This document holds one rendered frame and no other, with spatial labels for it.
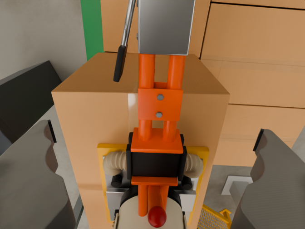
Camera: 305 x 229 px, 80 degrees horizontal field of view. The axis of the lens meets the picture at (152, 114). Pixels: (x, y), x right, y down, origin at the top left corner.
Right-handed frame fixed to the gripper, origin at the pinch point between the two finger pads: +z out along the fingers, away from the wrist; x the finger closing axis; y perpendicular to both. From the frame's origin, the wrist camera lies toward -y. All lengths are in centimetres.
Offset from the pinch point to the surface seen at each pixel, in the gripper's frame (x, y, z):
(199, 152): 12.2, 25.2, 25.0
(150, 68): -0.7, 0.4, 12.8
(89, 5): -42, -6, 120
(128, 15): -3.6, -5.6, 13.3
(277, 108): 60, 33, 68
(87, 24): -45, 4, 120
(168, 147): 2.4, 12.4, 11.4
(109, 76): -12.4, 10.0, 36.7
